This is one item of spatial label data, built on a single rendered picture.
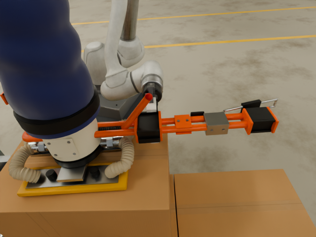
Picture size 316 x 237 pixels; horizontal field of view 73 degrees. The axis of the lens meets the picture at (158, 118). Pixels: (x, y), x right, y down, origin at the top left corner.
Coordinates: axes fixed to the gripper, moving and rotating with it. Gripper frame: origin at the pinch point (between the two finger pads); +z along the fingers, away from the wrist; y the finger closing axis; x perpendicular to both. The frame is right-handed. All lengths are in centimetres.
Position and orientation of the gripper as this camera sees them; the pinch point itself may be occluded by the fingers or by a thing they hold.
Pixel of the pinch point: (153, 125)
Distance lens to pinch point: 68.6
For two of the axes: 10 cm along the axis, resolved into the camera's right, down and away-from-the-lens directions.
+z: 0.3, 6.5, -7.6
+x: -10.0, 0.7, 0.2
